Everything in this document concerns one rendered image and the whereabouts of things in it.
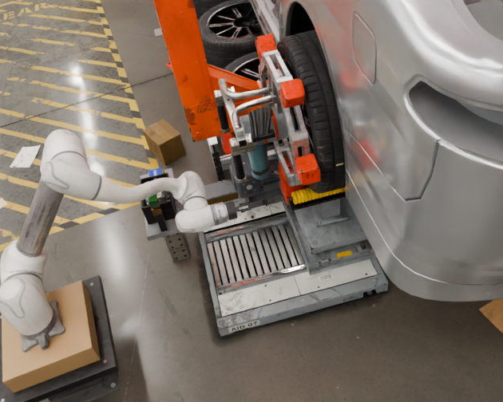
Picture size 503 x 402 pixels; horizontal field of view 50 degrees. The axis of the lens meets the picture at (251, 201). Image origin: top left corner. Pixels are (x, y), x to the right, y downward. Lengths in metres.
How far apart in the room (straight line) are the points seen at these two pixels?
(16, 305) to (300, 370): 1.21
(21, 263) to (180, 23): 1.19
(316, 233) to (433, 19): 1.58
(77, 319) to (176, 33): 1.29
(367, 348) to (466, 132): 1.46
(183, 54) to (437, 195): 1.49
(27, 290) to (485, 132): 1.70
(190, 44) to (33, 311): 1.29
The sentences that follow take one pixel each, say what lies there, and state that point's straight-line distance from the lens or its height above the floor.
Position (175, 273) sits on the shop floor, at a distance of 2.89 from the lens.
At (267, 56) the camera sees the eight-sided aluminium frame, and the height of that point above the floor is 1.12.
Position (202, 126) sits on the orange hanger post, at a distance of 2.72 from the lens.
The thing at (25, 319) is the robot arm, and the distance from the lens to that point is 2.28.
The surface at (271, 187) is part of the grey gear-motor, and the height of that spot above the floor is 0.11.
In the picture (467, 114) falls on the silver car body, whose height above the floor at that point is 1.43.
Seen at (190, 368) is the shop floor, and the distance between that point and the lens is 2.58.
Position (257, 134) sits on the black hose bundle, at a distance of 2.00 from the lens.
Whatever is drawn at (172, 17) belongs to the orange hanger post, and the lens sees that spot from 2.42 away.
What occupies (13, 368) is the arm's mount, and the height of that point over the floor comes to 0.40.
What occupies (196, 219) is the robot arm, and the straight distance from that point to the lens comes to 2.17.
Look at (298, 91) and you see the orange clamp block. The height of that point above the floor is 1.14.
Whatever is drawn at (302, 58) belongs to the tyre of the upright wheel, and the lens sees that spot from 2.03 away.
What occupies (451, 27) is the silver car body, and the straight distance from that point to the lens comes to 1.21.
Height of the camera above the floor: 2.24
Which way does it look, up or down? 46 degrees down
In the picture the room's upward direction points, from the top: 11 degrees counter-clockwise
